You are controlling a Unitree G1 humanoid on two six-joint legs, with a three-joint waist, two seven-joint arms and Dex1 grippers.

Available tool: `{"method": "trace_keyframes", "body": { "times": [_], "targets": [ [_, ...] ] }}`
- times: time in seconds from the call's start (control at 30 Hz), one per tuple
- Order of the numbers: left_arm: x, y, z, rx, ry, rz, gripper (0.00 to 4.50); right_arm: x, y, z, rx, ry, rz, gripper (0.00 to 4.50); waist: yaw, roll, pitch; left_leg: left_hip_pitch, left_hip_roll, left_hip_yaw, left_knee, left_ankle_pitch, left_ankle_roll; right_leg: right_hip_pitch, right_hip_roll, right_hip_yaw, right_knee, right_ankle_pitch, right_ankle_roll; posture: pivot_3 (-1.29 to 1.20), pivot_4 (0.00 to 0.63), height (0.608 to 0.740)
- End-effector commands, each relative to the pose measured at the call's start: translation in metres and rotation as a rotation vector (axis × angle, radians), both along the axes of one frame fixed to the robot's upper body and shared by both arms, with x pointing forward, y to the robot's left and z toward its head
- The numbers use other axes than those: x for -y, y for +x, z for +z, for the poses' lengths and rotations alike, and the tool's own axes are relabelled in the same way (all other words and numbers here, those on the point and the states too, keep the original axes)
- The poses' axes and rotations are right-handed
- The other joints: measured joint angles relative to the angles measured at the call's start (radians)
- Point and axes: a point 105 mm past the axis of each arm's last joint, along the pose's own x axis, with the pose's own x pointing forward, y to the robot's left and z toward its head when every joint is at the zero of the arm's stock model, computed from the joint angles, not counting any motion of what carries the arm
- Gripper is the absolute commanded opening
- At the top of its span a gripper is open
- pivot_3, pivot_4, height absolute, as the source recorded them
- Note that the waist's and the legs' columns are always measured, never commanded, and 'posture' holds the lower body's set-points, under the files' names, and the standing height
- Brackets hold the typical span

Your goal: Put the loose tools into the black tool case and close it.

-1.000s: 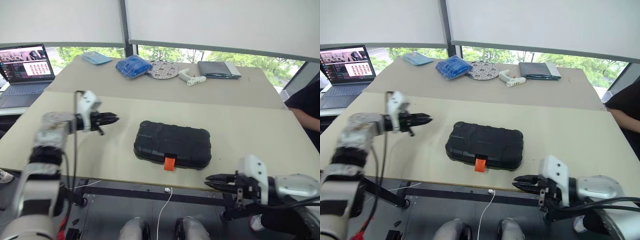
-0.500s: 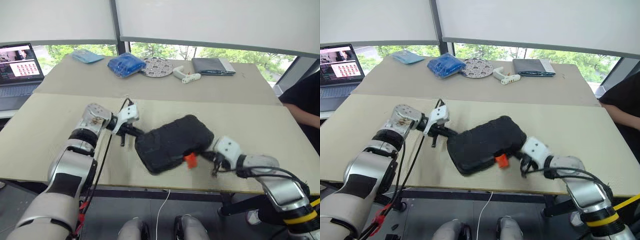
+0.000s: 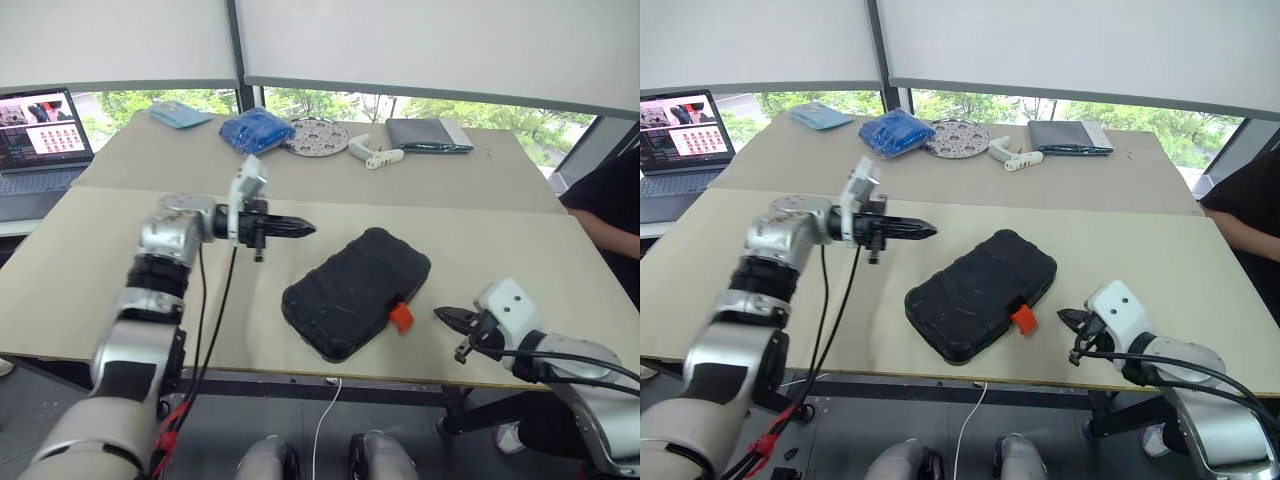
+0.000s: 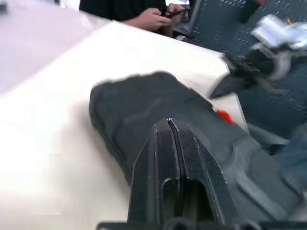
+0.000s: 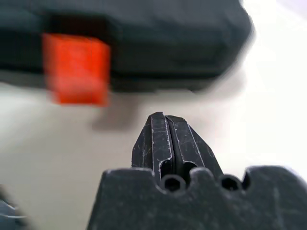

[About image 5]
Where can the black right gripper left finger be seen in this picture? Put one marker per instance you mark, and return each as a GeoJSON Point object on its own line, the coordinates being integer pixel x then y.
{"type": "Point", "coordinates": [156, 143]}

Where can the orange case latch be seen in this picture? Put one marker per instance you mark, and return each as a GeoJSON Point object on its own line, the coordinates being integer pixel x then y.
{"type": "Point", "coordinates": [76, 69]}

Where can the black tool case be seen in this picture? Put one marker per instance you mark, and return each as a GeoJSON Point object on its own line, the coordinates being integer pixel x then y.
{"type": "Point", "coordinates": [172, 36]}

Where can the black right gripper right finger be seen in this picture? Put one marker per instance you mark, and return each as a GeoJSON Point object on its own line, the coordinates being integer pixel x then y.
{"type": "Point", "coordinates": [192, 148]}

